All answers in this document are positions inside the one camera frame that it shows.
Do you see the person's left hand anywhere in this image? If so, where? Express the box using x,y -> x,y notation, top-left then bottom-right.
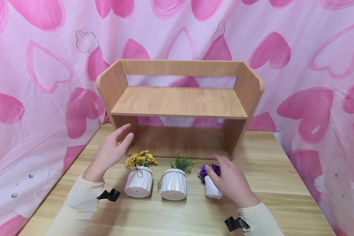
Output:
82,124 -> 135,183

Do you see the white pot with yellow flowers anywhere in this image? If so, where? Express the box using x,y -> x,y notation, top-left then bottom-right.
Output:
124,150 -> 159,199

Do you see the person's right forearm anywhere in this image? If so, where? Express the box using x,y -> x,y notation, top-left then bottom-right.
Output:
238,202 -> 285,236

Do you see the person's right hand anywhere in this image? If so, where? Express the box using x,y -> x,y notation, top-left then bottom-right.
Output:
204,155 -> 261,209

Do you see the black wrist band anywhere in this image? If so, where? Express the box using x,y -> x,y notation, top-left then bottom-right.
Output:
96,188 -> 121,202
224,216 -> 252,233

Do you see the white pot with green plant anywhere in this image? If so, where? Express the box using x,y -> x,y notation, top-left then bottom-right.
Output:
157,151 -> 196,201

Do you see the white pot with purple flowers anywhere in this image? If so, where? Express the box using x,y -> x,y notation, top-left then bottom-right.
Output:
198,164 -> 224,200

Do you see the wooden desktop shelf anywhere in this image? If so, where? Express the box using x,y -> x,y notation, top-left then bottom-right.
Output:
96,59 -> 265,161

